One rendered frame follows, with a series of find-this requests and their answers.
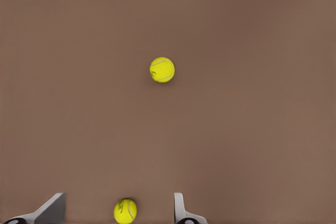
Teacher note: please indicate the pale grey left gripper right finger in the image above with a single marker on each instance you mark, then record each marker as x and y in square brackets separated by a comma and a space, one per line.
[179, 208]

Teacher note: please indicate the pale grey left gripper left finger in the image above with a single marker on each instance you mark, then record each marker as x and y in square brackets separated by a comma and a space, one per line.
[51, 210]

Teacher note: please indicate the yellow tennis ball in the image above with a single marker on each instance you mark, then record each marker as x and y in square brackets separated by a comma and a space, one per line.
[125, 211]
[162, 69]

